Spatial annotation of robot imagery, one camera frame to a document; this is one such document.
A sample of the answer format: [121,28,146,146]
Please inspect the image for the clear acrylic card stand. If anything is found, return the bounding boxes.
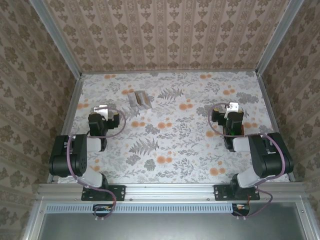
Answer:
[126,89,154,111]

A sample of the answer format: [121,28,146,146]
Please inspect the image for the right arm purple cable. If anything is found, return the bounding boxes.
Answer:
[208,102,286,221]

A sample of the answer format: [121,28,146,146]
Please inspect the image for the aluminium frame post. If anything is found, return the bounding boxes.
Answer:
[29,0,83,78]
[255,0,306,76]

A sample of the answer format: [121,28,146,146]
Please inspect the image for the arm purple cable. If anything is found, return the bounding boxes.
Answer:
[66,106,127,221]
[208,102,286,221]

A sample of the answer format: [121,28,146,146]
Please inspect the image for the aluminium front frame rail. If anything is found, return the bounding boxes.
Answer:
[36,182,307,201]

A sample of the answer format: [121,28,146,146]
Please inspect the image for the aluminium back rail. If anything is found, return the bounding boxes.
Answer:
[81,69,258,75]

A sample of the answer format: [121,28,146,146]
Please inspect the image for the aluminium side rail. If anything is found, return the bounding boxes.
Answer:
[256,72,296,183]
[46,73,85,185]

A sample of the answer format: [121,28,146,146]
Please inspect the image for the white slotted cable duct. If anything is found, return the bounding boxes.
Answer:
[46,202,235,214]

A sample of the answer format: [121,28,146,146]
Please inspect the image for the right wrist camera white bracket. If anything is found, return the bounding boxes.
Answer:
[224,101,240,119]

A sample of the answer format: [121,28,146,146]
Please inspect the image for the grey metal panel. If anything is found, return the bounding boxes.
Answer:
[37,202,308,240]

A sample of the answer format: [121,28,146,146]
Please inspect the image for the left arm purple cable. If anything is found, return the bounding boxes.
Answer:
[66,106,127,221]

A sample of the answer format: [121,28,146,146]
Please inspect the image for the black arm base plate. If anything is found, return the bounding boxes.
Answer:
[214,184,260,202]
[81,184,126,202]

